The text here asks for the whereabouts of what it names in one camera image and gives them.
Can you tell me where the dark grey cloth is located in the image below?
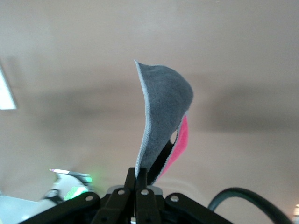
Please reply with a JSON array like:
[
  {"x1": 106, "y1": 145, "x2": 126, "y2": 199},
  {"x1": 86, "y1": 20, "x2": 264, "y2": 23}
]
[{"x1": 134, "y1": 59, "x2": 195, "y2": 185}]

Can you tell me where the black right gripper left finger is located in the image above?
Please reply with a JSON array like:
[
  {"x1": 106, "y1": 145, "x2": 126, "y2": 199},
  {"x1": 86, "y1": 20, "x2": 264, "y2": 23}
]
[{"x1": 23, "y1": 167, "x2": 136, "y2": 224}]

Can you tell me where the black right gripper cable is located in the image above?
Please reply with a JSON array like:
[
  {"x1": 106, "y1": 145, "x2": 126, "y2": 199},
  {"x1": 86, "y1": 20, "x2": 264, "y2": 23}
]
[{"x1": 207, "y1": 187, "x2": 295, "y2": 224}]

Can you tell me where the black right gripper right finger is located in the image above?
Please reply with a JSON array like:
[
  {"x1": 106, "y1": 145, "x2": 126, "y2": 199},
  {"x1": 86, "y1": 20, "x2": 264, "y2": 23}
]
[{"x1": 136, "y1": 167, "x2": 234, "y2": 224}]

